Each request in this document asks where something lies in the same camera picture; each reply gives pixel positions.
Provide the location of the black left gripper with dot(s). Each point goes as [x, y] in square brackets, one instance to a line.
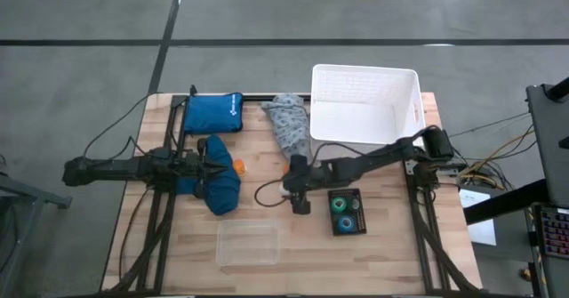
[190, 166]

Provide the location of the white paper sheet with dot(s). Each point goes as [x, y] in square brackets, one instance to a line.
[482, 231]

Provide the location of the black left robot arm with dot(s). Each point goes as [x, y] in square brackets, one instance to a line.
[111, 171]

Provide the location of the black aluminium mounting frame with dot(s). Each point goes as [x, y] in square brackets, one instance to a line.
[162, 244]
[440, 249]

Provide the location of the blue bandage roll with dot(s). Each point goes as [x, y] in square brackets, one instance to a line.
[340, 223]

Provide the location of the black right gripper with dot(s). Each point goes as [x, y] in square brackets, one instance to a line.
[300, 182]

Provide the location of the black diagonal desk bar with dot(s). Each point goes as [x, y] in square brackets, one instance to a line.
[502, 202]

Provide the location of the white perforated plastic basket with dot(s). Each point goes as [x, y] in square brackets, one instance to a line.
[355, 124]

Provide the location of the dark blue folded garment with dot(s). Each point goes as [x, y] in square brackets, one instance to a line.
[222, 189]

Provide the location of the grey metal side table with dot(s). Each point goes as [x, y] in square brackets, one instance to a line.
[18, 191]

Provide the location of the small yellow floor object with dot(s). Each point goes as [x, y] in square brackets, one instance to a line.
[526, 273]

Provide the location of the bright green bandage roll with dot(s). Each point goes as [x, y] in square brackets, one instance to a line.
[333, 201]

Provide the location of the clear plastic bin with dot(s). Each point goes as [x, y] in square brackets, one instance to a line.
[249, 244]

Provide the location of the grey patterned cloth gown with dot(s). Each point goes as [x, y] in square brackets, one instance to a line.
[291, 129]

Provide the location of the dark green bandage roll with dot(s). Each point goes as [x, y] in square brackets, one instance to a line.
[355, 204]

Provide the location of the backlit computer keyboard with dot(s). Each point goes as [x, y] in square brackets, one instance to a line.
[555, 231]

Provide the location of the small black slotted basket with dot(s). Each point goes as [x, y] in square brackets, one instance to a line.
[360, 220]

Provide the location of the blue zip pouch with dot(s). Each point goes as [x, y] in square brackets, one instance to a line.
[215, 113]

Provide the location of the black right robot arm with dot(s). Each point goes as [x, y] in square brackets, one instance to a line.
[378, 155]

